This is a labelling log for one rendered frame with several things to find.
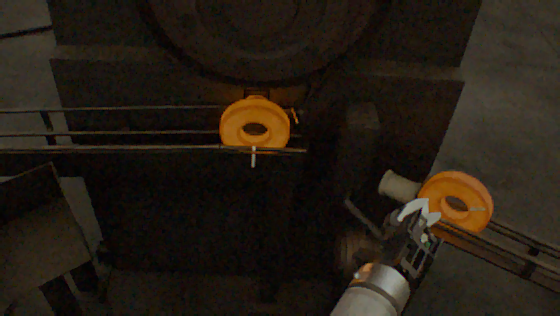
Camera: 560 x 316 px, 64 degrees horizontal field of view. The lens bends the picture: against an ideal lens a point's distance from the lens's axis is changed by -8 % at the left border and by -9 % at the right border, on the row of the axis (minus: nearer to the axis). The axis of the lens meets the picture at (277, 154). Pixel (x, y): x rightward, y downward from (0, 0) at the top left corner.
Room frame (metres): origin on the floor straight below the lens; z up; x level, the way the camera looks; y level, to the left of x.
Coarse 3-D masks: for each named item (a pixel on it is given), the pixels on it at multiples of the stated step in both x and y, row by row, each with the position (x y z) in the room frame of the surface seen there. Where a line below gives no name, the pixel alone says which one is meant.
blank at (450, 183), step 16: (448, 176) 0.69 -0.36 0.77; (464, 176) 0.69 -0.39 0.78; (432, 192) 0.69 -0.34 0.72; (448, 192) 0.68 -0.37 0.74; (464, 192) 0.66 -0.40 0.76; (480, 192) 0.65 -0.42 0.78; (432, 208) 0.68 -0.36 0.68; (448, 208) 0.69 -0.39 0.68; (480, 208) 0.64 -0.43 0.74; (464, 224) 0.64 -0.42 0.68; (480, 224) 0.63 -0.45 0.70
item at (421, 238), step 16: (400, 224) 0.50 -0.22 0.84; (416, 224) 0.48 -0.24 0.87; (384, 240) 0.47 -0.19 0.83; (400, 240) 0.46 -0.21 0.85; (416, 240) 0.45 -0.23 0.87; (432, 240) 0.47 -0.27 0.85; (400, 256) 0.43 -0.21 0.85; (416, 256) 0.44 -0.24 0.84; (432, 256) 0.43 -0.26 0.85; (400, 272) 0.41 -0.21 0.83; (416, 272) 0.40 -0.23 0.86
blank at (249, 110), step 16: (224, 112) 0.83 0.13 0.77; (240, 112) 0.80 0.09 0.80; (256, 112) 0.80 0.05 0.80; (272, 112) 0.80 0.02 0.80; (224, 128) 0.80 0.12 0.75; (240, 128) 0.80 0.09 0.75; (272, 128) 0.80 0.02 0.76; (288, 128) 0.81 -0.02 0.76; (240, 144) 0.80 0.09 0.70; (256, 144) 0.80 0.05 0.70; (272, 144) 0.80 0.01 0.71
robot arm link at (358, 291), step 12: (348, 288) 0.37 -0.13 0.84; (360, 288) 0.36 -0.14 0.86; (372, 288) 0.36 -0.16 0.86; (348, 300) 0.34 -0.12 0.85; (360, 300) 0.34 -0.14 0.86; (372, 300) 0.34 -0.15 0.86; (384, 300) 0.34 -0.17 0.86; (336, 312) 0.33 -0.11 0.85; (348, 312) 0.32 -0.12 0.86; (360, 312) 0.32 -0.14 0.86; (372, 312) 0.32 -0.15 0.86; (384, 312) 0.32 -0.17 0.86; (396, 312) 0.33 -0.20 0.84
